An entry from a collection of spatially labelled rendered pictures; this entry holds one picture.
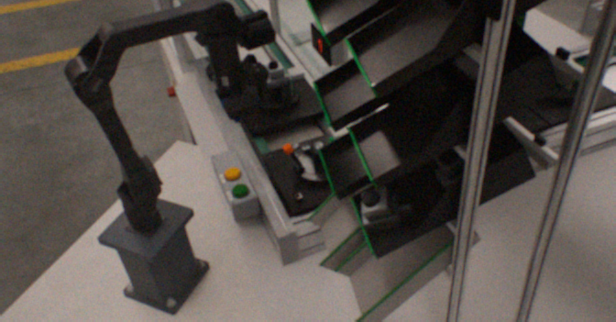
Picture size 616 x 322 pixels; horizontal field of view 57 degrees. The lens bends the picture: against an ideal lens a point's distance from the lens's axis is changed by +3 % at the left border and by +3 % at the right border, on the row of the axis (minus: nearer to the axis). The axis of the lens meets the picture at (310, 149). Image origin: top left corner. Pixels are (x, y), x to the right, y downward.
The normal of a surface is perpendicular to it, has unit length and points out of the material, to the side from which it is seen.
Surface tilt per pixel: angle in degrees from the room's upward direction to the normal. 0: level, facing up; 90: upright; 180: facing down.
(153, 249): 0
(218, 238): 0
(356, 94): 25
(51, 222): 0
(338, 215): 45
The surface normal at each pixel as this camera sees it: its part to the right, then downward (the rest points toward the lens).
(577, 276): -0.07, -0.77
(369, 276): -0.74, -0.40
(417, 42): -0.48, -0.61
